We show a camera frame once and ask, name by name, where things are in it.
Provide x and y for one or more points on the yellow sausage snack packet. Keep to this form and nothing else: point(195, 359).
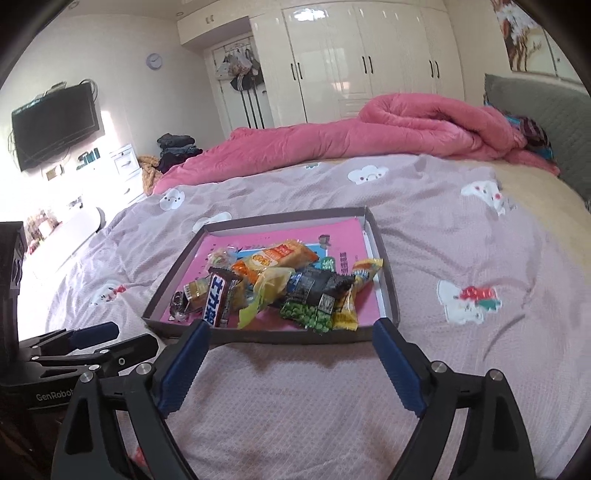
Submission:
point(345, 316)

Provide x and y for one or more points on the grey padded headboard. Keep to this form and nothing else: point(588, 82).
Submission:
point(563, 113)

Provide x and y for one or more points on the grey shallow cardboard tray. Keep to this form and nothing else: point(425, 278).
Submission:
point(305, 277)

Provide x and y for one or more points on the dark round chocolate wrapper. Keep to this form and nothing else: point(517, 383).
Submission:
point(179, 308)

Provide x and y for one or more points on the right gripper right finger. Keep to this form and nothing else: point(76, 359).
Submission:
point(406, 366)

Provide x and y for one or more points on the small gold wrapped cake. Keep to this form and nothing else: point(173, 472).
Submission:
point(195, 293)

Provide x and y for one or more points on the bags hanging on door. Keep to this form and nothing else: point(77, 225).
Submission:
point(241, 69)

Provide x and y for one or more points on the white desk with clutter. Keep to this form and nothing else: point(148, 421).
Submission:
point(85, 201)

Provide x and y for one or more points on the pink quilted duvet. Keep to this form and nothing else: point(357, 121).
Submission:
point(401, 123)

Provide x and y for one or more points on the tree wall painting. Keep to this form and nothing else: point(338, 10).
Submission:
point(530, 49)

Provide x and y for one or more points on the black wall television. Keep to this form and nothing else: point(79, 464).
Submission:
point(53, 123)

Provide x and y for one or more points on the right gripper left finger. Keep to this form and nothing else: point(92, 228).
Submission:
point(177, 366)

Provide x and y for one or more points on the mauve patterned bed sheet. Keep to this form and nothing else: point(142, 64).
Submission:
point(491, 264)

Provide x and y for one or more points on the green clear bun packet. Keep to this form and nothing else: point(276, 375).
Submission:
point(271, 286)

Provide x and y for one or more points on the white glossy wardrobe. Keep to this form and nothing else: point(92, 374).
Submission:
point(323, 60)

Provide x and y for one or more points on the pile of dark clothes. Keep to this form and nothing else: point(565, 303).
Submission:
point(175, 150)

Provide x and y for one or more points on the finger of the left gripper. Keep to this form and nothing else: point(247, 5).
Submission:
point(94, 335)

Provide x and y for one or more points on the purple wall clock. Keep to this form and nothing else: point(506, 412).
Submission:
point(154, 61)

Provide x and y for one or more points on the round pink candy packet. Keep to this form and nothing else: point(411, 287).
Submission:
point(222, 257)

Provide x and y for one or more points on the brown chocolate bar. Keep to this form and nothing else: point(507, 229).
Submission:
point(225, 295)

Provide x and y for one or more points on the orange cracker packet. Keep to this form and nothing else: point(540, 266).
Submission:
point(287, 254)

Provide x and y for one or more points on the black and green snack packet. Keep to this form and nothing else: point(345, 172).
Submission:
point(311, 297)

